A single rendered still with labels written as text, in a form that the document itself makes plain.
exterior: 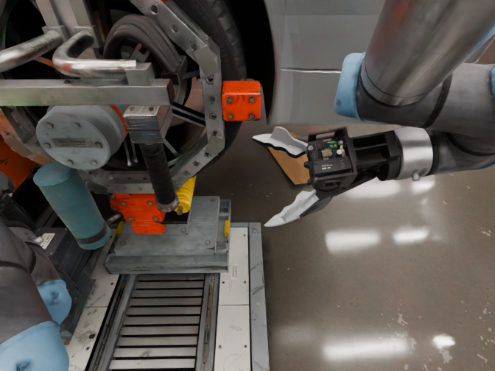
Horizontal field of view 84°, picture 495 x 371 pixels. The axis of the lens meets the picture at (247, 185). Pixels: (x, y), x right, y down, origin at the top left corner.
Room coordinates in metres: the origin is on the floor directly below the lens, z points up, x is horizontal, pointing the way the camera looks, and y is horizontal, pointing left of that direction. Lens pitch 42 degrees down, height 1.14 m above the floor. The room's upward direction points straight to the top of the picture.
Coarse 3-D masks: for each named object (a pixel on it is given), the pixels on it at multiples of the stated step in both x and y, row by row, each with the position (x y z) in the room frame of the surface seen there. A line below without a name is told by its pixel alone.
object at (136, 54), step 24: (24, 0) 0.69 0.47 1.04; (96, 0) 0.68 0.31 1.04; (24, 24) 0.73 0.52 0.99; (0, 48) 0.66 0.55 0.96; (24, 72) 0.70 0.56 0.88; (48, 72) 0.79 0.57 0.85; (192, 72) 0.68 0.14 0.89; (192, 120) 0.68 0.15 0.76; (168, 144) 0.68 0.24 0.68; (192, 144) 0.68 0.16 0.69; (120, 168) 0.66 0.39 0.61; (144, 168) 0.66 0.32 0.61
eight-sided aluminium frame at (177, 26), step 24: (0, 0) 0.62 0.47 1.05; (144, 0) 0.58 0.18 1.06; (168, 0) 0.62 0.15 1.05; (0, 24) 0.62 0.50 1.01; (168, 24) 0.58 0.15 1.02; (192, 24) 0.62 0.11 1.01; (192, 48) 0.59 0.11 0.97; (216, 48) 0.62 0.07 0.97; (0, 72) 0.63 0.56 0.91; (216, 72) 0.58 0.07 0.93; (216, 96) 0.58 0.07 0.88; (0, 120) 0.58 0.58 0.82; (24, 120) 0.62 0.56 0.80; (216, 120) 0.58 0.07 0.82; (24, 144) 0.57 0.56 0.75; (216, 144) 0.58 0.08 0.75; (192, 168) 0.58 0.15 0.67; (96, 192) 0.57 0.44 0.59; (120, 192) 0.58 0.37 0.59; (144, 192) 0.58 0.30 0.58
